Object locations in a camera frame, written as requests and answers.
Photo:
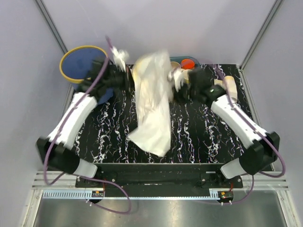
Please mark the teal plastic basket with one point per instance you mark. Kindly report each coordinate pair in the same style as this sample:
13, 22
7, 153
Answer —
180, 58

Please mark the right connector box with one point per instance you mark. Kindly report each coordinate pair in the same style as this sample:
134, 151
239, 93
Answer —
226, 196

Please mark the blue trash bin yellow rim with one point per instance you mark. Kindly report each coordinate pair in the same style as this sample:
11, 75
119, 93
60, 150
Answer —
82, 65

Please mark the perforated cable duct strip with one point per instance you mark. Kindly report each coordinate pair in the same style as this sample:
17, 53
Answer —
86, 194

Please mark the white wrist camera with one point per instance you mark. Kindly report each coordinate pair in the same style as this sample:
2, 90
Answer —
176, 78
120, 57

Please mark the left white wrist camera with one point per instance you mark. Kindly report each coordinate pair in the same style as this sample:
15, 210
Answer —
120, 57

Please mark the beige brown ceramic mug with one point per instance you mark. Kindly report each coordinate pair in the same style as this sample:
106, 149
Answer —
175, 66

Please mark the connector box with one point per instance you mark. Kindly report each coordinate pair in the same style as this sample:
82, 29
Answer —
226, 196
97, 194

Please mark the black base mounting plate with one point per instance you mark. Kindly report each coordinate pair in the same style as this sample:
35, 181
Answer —
204, 175

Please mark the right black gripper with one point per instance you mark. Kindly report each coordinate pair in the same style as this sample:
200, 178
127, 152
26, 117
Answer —
177, 96

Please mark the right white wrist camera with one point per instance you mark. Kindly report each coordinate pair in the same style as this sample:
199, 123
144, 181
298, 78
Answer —
176, 78

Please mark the left connector box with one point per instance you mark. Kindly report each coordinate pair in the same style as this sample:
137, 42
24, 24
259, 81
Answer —
97, 194

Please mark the cream translucent trash bag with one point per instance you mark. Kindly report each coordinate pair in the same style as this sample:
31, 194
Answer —
152, 94

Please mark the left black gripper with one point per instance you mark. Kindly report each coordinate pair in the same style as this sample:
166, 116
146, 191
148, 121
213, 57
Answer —
129, 85

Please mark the orange cup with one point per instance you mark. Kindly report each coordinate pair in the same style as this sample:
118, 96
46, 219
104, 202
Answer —
187, 64

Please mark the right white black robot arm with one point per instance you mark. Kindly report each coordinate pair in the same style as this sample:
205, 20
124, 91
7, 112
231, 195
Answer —
261, 147

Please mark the pale yellow mug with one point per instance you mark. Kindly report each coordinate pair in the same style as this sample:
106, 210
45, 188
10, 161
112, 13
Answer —
185, 74

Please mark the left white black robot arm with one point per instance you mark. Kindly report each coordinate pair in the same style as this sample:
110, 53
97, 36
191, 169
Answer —
56, 150

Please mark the roll of cream trash bags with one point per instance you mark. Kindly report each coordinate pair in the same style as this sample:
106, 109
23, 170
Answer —
228, 83

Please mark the aluminium frame rail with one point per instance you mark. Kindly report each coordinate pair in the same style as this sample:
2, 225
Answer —
261, 182

